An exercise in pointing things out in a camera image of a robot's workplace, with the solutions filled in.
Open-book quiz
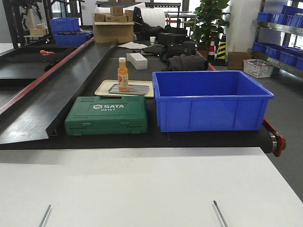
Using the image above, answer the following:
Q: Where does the white paper cup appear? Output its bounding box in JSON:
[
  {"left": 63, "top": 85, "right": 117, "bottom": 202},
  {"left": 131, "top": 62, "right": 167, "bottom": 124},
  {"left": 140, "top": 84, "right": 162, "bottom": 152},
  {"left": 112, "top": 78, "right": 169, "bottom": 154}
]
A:
[{"left": 150, "top": 36, "right": 156, "bottom": 45}]

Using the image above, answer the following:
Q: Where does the beige plastic tray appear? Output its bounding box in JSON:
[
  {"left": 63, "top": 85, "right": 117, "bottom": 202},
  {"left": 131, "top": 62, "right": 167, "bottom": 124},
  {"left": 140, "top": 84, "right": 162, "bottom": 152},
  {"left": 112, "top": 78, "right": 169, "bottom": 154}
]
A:
[{"left": 95, "top": 80, "right": 154, "bottom": 99}]

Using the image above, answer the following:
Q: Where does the blue bin on conveyor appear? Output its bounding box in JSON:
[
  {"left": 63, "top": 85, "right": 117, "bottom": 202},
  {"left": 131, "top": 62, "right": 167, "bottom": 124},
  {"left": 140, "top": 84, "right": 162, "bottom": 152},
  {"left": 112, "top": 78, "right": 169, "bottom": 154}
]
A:
[{"left": 53, "top": 32, "right": 92, "bottom": 47}]

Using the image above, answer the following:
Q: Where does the green SATA tool case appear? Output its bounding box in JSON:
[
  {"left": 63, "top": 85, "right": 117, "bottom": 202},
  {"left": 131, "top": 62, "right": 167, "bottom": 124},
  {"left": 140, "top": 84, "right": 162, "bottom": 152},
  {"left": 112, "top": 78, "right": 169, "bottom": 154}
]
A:
[{"left": 64, "top": 96, "right": 148, "bottom": 136}]

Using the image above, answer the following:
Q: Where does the green potted plant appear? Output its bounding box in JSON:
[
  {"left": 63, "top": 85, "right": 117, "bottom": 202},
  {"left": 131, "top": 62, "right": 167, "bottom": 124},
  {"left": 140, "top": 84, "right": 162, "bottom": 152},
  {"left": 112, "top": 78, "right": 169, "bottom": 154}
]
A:
[{"left": 185, "top": 0, "right": 230, "bottom": 50}]

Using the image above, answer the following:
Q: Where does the white plastic basket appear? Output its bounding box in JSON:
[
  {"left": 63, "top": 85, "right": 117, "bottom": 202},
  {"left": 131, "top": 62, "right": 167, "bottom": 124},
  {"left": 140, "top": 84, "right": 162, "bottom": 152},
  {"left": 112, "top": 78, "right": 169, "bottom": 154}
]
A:
[{"left": 243, "top": 59, "right": 274, "bottom": 78}]

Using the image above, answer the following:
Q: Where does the yellow black traffic cone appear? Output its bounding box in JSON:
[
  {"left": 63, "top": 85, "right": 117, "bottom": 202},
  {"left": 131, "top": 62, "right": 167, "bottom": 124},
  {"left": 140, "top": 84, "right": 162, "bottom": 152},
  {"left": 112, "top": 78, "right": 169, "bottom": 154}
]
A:
[{"left": 213, "top": 35, "right": 226, "bottom": 66}]

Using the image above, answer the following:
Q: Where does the dark grey cloth bundle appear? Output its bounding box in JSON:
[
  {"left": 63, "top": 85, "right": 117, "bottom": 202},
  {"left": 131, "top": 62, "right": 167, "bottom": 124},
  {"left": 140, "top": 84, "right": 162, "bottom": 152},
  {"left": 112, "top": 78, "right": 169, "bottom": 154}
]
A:
[{"left": 163, "top": 54, "right": 208, "bottom": 71}]

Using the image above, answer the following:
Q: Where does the orange juice bottle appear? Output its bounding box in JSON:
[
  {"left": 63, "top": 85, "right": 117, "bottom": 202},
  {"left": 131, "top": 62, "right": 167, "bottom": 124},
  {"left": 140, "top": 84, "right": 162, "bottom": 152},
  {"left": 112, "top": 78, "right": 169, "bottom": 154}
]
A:
[{"left": 117, "top": 57, "right": 129, "bottom": 91}]

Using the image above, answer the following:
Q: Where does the large cardboard box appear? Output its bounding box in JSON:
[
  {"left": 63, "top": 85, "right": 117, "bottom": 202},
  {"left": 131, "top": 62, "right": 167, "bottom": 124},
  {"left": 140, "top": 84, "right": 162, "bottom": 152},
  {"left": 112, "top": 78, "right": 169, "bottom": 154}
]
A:
[{"left": 93, "top": 22, "right": 134, "bottom": 44}]

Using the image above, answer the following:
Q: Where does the brown cardboard box on floor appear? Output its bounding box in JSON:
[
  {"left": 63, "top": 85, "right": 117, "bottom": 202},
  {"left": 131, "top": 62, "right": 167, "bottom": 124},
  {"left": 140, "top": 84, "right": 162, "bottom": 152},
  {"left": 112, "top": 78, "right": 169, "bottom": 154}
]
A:
[{"left": 227, "top": 52, "right": 251, "bottom": 70}]

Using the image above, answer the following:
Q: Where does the white rectangular box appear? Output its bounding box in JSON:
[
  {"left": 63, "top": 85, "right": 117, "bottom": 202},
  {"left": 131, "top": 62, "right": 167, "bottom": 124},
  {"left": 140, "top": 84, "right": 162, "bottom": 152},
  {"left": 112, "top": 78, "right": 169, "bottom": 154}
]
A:
[{"left": 126, "top": 53, "right": 148, "bottom": 70}]

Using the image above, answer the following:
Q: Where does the black bag on conveyor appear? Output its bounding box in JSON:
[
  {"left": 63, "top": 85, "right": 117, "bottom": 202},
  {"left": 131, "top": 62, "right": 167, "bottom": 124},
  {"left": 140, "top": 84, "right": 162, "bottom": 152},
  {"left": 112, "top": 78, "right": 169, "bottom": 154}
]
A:
[{"left": 160, "top": 41, "right": 196, "bottom": 62}]

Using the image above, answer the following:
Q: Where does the red conveyor end bracket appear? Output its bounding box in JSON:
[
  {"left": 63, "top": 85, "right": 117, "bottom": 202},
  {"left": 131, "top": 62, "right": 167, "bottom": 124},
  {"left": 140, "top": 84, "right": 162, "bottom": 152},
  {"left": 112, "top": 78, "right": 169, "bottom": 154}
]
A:
[{"left": 262, "top": 118, "right": 286, "bottom": 157}]

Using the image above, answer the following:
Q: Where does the orange handled tool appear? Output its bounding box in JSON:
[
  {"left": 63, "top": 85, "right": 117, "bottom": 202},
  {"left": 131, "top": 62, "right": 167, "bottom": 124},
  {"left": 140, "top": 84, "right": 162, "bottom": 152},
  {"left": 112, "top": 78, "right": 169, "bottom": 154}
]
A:
[{"left": 39, "top": 50, "right": 55, "bottom": 55}]

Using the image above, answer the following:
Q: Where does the small grey metal tray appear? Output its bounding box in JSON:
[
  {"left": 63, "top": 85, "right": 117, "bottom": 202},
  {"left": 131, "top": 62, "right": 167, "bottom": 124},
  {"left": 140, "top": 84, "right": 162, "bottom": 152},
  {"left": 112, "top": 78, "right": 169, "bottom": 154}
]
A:
[{"left": 108, "top": 84, "right": 149, "bottom": 95}]

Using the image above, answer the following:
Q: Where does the green black screwdriver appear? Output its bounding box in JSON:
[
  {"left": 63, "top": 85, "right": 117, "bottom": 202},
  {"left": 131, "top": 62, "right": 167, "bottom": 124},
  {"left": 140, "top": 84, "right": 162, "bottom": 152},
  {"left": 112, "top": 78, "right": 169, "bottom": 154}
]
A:
[
  {"left": 39, "top": 204, "right": 52, "bottom": 227},
  {"left": 213, "top": 200, "right": 228, "bottom": 227}
]

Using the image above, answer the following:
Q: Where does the large blue plastic bin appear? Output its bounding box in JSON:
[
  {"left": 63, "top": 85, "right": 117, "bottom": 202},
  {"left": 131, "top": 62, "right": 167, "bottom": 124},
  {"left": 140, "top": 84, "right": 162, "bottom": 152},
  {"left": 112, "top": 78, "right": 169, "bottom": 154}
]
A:
[{"left": 152, "top": 70, "right": 274, "bottom": 132}]

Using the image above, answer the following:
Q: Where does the red white traffic cone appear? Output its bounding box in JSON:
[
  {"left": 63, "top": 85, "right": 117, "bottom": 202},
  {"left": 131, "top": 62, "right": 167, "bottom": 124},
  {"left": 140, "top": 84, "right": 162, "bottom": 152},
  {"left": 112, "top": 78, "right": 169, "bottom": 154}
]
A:
[{"left": 207, "top": 37, "right": 215, "bottom": 62}]

